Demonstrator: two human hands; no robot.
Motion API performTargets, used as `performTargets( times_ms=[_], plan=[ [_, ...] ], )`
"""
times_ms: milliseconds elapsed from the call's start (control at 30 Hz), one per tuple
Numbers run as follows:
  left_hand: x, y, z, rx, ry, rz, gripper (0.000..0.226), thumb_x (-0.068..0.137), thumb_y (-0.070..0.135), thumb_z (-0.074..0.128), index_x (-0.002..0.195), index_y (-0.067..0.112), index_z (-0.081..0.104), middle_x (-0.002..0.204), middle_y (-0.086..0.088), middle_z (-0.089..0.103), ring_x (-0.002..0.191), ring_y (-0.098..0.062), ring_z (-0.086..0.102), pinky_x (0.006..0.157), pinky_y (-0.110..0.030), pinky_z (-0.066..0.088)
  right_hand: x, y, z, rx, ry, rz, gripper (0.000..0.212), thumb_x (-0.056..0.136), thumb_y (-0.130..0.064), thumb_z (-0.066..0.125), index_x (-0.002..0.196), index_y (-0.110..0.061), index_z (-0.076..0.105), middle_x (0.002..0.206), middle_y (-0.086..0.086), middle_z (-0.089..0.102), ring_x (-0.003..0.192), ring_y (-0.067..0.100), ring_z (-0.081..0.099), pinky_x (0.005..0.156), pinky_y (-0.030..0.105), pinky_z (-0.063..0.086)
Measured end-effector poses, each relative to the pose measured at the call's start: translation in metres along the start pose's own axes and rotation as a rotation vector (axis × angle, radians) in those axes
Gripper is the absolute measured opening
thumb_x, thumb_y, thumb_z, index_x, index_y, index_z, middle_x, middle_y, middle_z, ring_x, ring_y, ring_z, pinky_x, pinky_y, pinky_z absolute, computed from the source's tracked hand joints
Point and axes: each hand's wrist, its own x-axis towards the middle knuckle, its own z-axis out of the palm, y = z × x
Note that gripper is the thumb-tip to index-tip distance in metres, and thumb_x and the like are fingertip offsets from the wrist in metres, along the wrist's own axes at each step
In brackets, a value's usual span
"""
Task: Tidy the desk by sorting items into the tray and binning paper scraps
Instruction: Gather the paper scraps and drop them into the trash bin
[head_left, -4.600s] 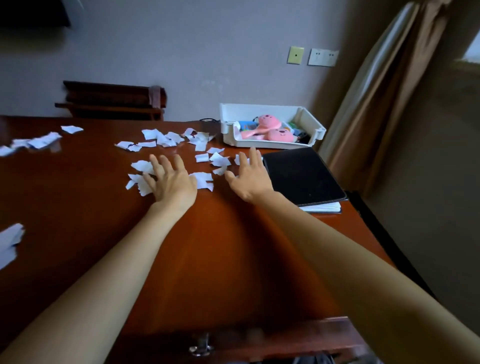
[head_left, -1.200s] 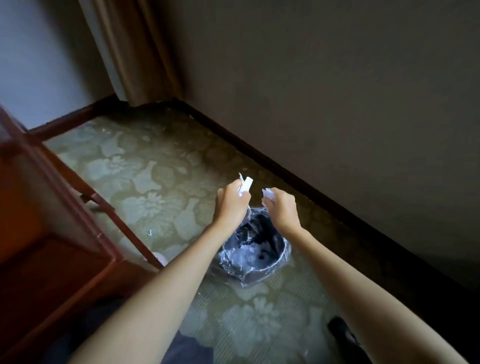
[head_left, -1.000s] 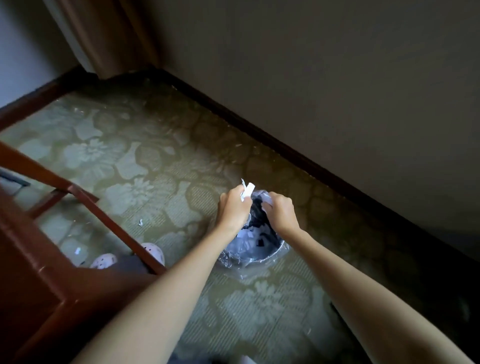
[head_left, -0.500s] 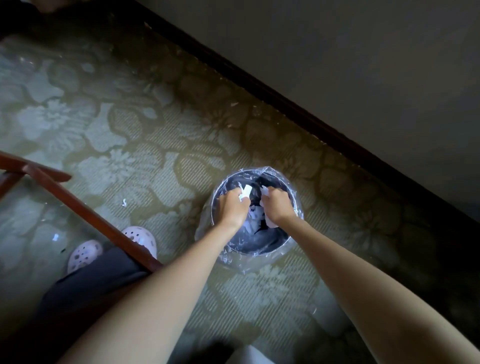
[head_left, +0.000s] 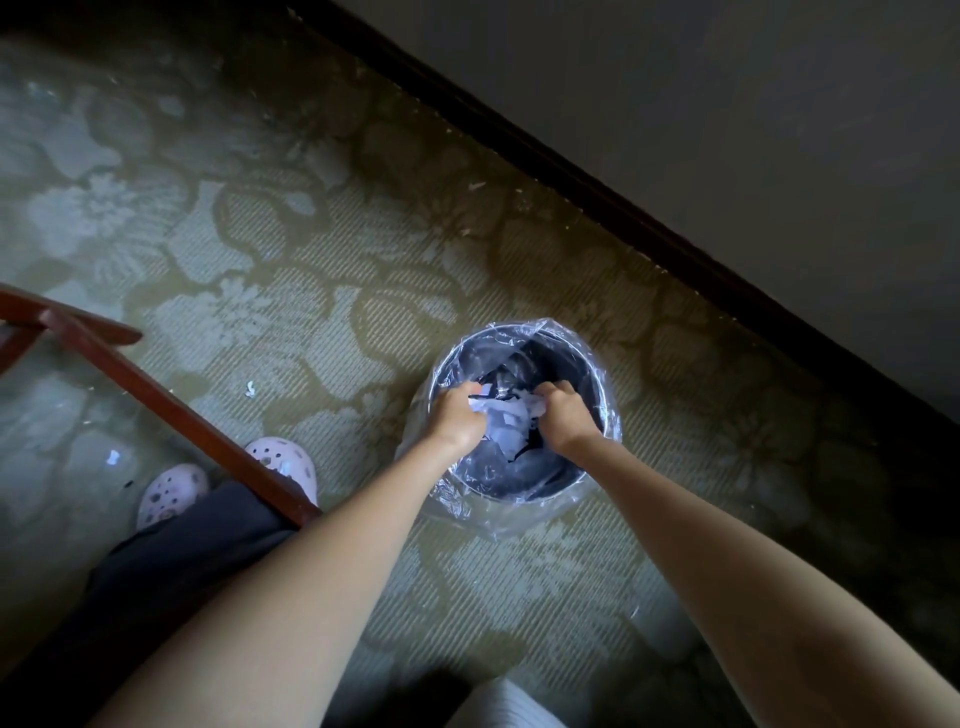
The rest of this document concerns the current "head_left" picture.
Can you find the person's left forearm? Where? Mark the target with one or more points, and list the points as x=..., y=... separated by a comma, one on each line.
x=315, y=600

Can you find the white ribbed cloth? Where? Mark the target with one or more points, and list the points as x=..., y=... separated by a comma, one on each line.
x=510, y=705

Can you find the person's right fingers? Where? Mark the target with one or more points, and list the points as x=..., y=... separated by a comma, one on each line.
x=553, y=397

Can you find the person's left hand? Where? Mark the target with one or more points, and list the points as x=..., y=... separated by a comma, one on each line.
x=456, y=424

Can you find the white paper waste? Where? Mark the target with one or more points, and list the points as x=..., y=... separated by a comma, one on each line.
x=508, y=420

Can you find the clear plastic bin liner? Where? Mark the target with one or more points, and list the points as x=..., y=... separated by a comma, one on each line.
x=484, y=516

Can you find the dark round trash bin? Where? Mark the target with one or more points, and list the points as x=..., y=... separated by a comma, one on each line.
x=551, y=480

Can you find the red-brown wooden furniture frame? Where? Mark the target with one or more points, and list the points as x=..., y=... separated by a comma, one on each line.
x=150, y=390

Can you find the white perforated clog shoe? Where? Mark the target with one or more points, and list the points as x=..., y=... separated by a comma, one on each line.
x=289, y=457
x=171, y=495

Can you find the dark trousers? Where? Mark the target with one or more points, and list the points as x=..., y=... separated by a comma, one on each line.
x=150, y=592

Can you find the person's right forearm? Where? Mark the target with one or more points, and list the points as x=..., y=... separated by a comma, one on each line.
x=750, y=600

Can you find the person's left fingers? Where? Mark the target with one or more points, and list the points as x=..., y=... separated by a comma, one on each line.
x=469, y=397

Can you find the person's right hand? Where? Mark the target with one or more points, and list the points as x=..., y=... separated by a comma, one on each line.
x=571, y=427

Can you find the dark wooden baseboard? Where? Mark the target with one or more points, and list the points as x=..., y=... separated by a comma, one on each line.
x=645, y=225

